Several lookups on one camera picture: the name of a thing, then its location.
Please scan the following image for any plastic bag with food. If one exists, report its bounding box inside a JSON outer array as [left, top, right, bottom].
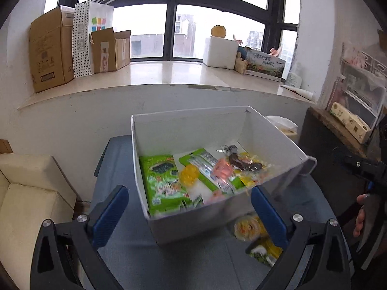
[[265, 115, 298, 139]]

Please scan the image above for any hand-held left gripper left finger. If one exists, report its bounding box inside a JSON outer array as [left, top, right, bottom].
[[30, 185, 129, 290]]

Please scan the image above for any small open cardboard box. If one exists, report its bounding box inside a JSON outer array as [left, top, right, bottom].
[[90, 27, 131, 73]]

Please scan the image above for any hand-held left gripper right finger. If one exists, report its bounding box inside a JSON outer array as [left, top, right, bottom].
[[251, 185, 353, 290]]

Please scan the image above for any white tube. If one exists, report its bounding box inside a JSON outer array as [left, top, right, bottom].
[[280, 84, 316, 101]]

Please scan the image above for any green seaweed snack packet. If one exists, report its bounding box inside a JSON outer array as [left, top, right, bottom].
[[139, 154, 192, 216]]

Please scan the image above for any dark brown clear snack packet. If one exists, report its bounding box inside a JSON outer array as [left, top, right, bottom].
[[217, 144, 264, 171]]

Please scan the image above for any orange yellow jelly cup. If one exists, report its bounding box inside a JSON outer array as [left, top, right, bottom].
[[234, 214, 268, 242]]

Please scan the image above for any green white-backed snack packet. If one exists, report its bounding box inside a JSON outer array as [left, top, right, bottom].
[[178, 148, 247, 195]]

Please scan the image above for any large cardboard box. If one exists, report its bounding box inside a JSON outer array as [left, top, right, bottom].
[[29, 7, 75, 94]]

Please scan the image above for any pink jelly cup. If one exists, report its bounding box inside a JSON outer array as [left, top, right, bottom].
[[211, 157, 235, 182]]

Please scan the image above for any colourful printed box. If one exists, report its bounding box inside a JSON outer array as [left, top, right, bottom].
[[244, 48, 285, 82]]

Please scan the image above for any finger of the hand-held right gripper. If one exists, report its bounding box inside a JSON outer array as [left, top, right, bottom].
[[333, 148, 387, 188]]

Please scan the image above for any patterned tissue box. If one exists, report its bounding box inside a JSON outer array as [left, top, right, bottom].
[[329, 101, 372, 144]]

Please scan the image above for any wooden shelf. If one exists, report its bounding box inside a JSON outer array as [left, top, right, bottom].
[[307, 106, 381, 160]]

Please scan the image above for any black window frame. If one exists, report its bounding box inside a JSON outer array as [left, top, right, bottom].
[[57, 0, 301, 67]]

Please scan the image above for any white cardboard box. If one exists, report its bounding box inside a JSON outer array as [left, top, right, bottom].
[[131, 106, 309, 246]]

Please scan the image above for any white drawer organiser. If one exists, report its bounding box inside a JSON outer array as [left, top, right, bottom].
[[361, 51, 387, 76]]

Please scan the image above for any small green snack packet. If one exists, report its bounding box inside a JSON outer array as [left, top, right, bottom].
[[246, 237, 283, 268]]

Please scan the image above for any yellow sunflower snack packet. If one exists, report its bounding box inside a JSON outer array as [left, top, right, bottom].
[[234, 154, 273, 188]]

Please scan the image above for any bright yellow jelly cup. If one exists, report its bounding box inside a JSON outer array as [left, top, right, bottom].
[[180, 166, 200, 186]]

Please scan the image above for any clear storage drawer unit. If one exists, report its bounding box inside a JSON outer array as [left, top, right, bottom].
[[328, 63, 387, 127]]

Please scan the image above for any white foam box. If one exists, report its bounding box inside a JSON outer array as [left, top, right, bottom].
[[202, 36, 239, 69]]

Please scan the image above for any small wooden holder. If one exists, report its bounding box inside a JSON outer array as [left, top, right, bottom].
[[235, 53, 248, 74]]

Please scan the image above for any pink floral packet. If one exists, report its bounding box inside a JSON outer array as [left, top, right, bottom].
[[343, 44, 368, 67]]

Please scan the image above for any person's right hand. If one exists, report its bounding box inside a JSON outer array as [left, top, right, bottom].
[[353, 193, 369, 238]]

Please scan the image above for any cream sofa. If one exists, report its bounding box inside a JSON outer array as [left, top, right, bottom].
[[0, 154, 77, 266]]

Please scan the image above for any dotted white paper bag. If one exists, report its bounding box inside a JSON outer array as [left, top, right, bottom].
[[73, 0, 115, 78]]

